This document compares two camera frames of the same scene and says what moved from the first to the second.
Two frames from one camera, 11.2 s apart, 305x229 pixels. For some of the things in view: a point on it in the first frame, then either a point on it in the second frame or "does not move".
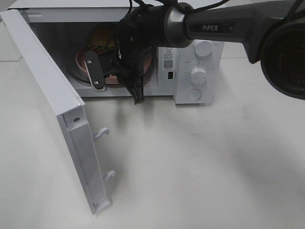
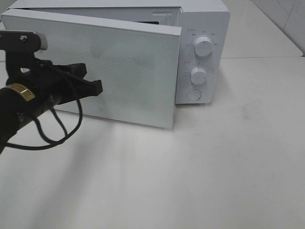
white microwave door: [67, 105] -> [137, 64]
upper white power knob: [202, 47] does not move
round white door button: [194, 94] does not move
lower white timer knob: [198, 75] does not move
